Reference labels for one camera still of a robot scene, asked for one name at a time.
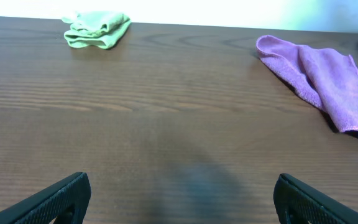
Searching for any folded green cloth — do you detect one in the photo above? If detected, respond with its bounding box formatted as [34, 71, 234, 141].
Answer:
[62, 11, 131, 49]

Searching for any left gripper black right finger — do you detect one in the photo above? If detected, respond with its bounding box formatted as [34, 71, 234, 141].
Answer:
[273, 173, 358, 224]

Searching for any purple microfiber cloth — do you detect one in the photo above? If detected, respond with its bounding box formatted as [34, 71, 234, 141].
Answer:
[255, 35, 358, 133]

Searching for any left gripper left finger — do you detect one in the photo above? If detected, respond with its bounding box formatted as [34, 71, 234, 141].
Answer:
[0, 172, 91, 224]

